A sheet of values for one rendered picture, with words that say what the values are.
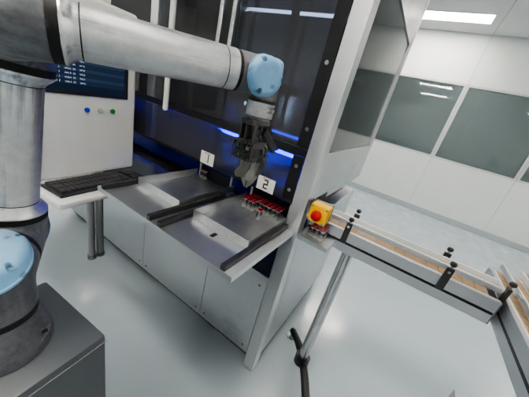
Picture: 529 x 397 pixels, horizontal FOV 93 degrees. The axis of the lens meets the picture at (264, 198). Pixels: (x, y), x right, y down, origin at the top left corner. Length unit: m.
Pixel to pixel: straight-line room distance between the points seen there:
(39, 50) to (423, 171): 5.40
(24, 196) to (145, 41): 0.40
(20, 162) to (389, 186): 5.41
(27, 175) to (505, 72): 5.63
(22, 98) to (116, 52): 0.21
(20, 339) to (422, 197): 5.49
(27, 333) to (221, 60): 0.62
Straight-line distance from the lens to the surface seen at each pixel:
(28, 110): 0.63
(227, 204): 1.12
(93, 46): 0.48
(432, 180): 5.55
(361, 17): 0.97
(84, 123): 1.44
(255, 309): 1.35
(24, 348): 0.71
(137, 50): 0.48
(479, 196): 5.65
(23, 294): 0.65
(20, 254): 0.62
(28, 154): 0.66
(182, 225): 0.93
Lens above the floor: 1.36
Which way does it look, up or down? 22 degrees down
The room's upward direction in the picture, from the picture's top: 14 degrees clockwise
